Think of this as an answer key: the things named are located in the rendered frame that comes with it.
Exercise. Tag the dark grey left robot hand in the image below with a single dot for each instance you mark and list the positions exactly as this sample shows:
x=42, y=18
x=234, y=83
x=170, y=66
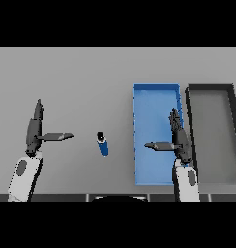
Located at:
x=33, y=134

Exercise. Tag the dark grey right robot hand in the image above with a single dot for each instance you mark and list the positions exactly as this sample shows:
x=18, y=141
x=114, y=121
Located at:
x=180, y=142

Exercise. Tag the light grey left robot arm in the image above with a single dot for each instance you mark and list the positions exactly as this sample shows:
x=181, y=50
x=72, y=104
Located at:
x=23, y=177

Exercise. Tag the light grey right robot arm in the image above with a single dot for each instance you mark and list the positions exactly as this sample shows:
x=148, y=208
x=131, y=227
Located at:
x=187, y=182

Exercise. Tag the blue bin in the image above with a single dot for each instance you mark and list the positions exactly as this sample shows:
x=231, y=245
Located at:
x=157, y=135

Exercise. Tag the dark grey bin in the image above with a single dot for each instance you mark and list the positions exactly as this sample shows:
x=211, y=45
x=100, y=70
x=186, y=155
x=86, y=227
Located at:
x=216, y=135

